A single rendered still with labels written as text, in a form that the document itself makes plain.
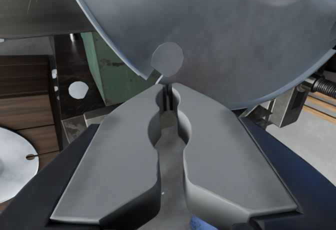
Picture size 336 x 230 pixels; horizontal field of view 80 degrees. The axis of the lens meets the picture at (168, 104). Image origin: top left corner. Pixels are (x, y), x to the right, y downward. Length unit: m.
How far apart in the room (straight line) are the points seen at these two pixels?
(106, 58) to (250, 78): 0.16
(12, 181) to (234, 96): 0.69
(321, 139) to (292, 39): 1.58
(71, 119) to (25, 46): 0.63
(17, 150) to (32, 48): 0.40
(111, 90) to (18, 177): 0.53
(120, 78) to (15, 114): 0.40
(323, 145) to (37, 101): 1.68
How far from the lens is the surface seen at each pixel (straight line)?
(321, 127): 1.74
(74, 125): 0.32
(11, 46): 0.93
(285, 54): 0.20
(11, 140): 0.67
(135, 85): 0.28
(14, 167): 0.73
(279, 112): 0.33
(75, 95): 0.27
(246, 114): 0.19
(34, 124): 0.64
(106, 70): 0.26
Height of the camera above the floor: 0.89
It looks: 49 degrees down
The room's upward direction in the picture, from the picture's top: 137 degrees clockwise
